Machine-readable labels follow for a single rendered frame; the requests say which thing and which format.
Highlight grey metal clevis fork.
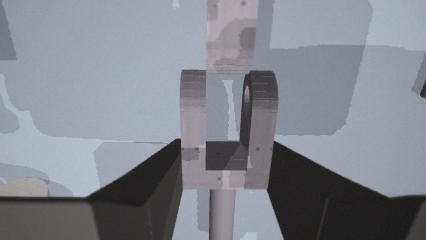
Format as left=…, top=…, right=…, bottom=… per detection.
left=180, top=69, right=278, bottom=240

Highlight dark grey flat slab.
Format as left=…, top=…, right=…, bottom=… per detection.
left=0, top=0, right=426, bottom=240

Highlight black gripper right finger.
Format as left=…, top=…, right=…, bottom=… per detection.
left=267, top=141, right=426, bottom=240

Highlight white headed pin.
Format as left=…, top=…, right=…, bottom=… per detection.
left=0, top=178, right=50, bottom=197

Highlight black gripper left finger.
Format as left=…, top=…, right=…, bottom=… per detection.
left=0, top=139, right=183, bottom=240

